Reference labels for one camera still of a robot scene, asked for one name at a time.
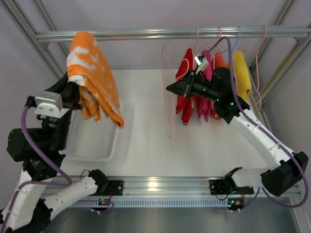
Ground orange white patterned trousers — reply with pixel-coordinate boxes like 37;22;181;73
67;31;124;128

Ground pink wire hanger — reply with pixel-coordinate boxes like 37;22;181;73
239;25;268;110
161;47;190;138

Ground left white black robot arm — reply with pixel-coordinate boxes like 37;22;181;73
0;75;109;233

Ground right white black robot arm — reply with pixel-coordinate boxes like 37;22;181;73
166;67;309;197

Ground pink hanger with red trousers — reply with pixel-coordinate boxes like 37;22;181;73
189;26;199;62

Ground magenta trousers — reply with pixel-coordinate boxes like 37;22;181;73
196;50;213;122

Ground red trousers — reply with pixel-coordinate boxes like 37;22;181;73
175;48;196;125

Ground pink hanger with coral trousers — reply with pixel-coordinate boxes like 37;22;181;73
212;25;222;69

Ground coral white patterned trousers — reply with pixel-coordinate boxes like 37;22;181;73
210;52;226;120

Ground yellow trousers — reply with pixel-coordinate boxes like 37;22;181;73
233;50;252;101

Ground white plastic basket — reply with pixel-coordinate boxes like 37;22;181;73
62;110;120;162

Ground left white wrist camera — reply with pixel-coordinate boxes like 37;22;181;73
35;91;69;118

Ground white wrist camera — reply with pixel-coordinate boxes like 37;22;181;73
194;54;209;74
35;91;69;118

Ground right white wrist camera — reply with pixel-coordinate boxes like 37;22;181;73
194;54;209;74

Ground blue wire hanger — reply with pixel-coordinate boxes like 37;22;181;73
217;25;242;54

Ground empty pink wire hanger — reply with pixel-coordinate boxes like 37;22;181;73
239;25;268;110

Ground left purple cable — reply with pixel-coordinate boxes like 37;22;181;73
0;105;115;229

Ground purple cable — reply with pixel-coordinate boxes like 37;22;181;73
0;105;115;229
206;36;310;214

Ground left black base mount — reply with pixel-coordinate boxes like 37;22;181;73
103;180;123;196

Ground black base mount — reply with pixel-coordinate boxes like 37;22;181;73
209;179;255;196
103;180;123;196

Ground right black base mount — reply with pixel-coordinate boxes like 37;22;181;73
209;179;255;196

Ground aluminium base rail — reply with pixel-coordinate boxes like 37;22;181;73
41;176;301;196

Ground aluminium hanging rail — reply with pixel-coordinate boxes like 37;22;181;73
35;26;311;43

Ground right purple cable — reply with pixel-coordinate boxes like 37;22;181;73
206;36;310;214

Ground grey slotted cable duct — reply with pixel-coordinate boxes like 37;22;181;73
70;197;231;208

